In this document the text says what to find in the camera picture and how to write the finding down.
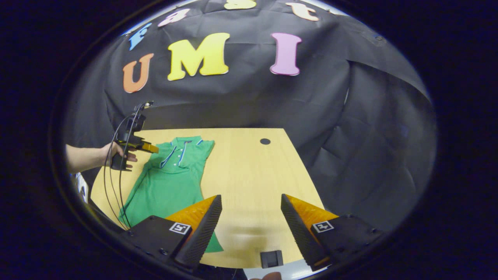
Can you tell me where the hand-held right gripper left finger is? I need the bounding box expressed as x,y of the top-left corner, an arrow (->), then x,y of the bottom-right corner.
126,194 -> 223,271

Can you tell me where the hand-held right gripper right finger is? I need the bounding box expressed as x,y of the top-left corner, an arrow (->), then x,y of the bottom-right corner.
281,194 -> 384,272

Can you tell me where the green T-shirt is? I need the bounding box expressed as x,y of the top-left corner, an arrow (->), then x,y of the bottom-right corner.
119,136 -> 224,253

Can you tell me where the black backdrop cloth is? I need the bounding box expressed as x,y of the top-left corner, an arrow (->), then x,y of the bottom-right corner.
64,0 -> 438,234

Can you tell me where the small black table bracket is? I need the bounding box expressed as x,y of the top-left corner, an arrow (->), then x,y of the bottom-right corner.
260,250 -> 284,269

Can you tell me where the black cable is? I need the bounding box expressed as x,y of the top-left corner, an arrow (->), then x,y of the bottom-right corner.
118,105 -> 144,230
103,117 -> 129,230

